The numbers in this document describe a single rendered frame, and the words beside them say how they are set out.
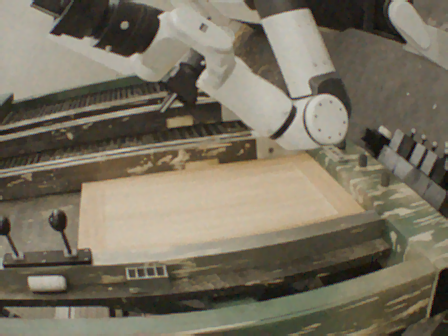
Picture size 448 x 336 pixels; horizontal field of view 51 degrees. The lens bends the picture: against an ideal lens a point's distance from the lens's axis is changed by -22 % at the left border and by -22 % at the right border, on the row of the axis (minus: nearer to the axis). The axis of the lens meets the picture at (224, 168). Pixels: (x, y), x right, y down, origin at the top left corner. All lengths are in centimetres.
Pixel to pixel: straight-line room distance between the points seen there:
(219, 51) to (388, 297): 44
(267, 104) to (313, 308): 31
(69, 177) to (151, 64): 63
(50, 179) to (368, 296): 90
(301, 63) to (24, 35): 601
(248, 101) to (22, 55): 605
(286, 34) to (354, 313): 45
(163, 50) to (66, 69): 591
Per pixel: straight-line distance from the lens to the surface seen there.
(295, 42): 87
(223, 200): 120
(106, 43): 77
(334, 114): 86
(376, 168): 124
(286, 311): 74
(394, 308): 82
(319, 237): 98
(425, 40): 124
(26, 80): 683
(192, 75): 151
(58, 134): 182
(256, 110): 83
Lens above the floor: 150
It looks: 18 degrees down
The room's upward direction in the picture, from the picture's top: 63 degrees counter-clockwise
